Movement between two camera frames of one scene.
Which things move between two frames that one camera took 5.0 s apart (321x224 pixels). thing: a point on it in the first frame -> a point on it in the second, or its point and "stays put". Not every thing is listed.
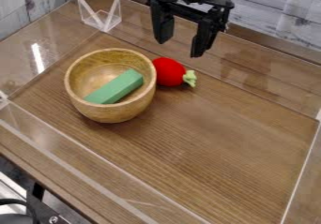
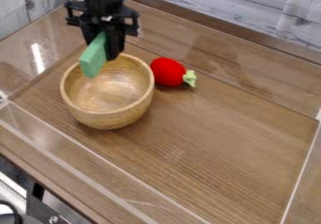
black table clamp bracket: x=41 y=214 stays put
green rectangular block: x=119 y=87 -> x=92 y=59
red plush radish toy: x=169 y=73 stays put
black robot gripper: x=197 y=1 -> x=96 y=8
